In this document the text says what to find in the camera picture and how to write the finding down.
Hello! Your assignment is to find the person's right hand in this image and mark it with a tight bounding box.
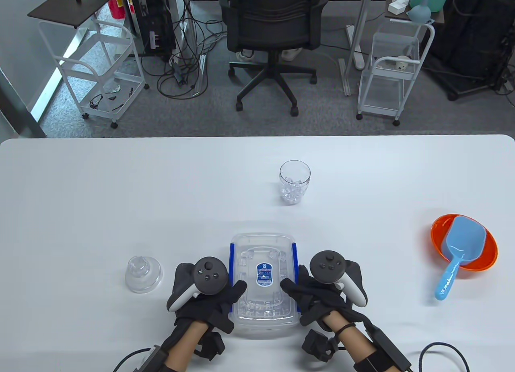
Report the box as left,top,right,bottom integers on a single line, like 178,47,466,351
280,260,368,327

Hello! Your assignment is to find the person's left hand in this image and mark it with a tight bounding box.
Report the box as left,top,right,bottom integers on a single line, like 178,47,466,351
173,263,248,335

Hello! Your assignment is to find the white black controller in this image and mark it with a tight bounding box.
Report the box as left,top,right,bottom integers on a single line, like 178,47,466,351
309,250,367,308
167,257,229,312

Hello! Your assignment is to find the clear container with blue latches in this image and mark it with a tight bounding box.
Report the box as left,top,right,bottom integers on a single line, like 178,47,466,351
229,232,301,340

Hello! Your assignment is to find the pile of ice cubes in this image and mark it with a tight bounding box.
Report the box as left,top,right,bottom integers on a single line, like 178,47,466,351
237,247,293,320

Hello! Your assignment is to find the clear plastic shaker lid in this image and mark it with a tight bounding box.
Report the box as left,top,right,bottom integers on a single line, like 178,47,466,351
125,256,163,294

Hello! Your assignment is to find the clear container lid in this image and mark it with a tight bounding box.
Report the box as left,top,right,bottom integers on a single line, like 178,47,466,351
231,233,297,335

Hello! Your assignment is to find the small batch of ice cubes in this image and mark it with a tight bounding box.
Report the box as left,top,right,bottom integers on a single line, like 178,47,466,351
281,175,309,205

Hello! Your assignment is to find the clear plastic shaker cup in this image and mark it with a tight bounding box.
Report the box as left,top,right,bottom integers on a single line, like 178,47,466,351
280,160,311,206

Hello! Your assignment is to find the blue plastic scoop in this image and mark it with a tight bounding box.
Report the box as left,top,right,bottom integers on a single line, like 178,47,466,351
435,216,487,301

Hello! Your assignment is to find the person's left forearm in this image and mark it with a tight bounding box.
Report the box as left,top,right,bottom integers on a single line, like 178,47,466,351
163,322,210,372

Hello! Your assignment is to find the person's right forearm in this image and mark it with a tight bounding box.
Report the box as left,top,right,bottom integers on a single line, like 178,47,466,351
324,310,379,372

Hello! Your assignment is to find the black left wrist sensor box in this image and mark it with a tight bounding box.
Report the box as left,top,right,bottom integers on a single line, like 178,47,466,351
139,346,170,372

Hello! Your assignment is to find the black wrist sensor box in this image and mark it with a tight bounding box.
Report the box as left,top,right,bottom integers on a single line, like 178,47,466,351
354,326,413,372
139,346,170,372

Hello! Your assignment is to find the black right wrist sensor box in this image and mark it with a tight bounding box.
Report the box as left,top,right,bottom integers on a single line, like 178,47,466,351
354,326,413,372

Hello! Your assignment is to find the orange plastic bowl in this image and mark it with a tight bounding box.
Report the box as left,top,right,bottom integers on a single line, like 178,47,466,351
431,214,499,271

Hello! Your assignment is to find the white power strip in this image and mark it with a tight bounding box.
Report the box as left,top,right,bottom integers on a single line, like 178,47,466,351
345,24,365,70

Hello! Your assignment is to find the white desk leg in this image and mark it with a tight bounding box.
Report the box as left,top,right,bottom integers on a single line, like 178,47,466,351
339,0,383,97

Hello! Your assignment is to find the grey pillar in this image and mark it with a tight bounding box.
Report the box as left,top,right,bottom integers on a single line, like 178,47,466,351
0,66,47,139

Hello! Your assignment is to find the black office chair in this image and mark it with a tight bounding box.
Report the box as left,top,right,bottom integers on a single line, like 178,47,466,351
219,0,330,117

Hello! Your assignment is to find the brown side table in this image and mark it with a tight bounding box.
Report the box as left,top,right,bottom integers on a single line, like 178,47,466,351
384,0,445,25

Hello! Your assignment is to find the black computer tower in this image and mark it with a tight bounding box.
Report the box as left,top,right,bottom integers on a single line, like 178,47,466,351
130,0,177,62

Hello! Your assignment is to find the light blue vase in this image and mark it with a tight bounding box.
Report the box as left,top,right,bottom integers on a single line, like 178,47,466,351
407,0,432,23

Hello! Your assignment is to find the black covered equipment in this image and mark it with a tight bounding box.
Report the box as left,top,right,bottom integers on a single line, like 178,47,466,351
422,0,515,102

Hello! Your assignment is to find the dark brown board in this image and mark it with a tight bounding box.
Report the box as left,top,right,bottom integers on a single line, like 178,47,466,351
27,0,122,29

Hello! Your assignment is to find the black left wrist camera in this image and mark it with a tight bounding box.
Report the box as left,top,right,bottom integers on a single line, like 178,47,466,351
195,332,226,361

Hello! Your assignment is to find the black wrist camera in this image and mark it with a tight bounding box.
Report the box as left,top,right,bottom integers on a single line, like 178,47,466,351
195,332,226,361
302,329,339,363

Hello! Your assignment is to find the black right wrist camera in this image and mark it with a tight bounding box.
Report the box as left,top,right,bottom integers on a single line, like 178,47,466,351
302,329,339,363

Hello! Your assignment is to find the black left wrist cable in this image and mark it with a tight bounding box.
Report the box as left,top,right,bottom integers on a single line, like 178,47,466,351
113,348,151,372

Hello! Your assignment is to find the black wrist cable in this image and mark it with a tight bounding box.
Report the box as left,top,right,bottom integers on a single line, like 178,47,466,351
418,342,470,372
113,348,151,372

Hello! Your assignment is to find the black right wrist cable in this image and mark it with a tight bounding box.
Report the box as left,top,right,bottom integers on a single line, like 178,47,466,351
418,342,470,372

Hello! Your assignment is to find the white wire cart with mug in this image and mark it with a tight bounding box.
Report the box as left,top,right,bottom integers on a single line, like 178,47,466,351
356,19,436,126

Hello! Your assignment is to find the silver rail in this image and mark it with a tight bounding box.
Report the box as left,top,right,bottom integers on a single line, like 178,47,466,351
192,53,208,98

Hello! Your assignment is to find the bundle of black cables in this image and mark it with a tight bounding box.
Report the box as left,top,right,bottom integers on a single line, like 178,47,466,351
141,0,228,101

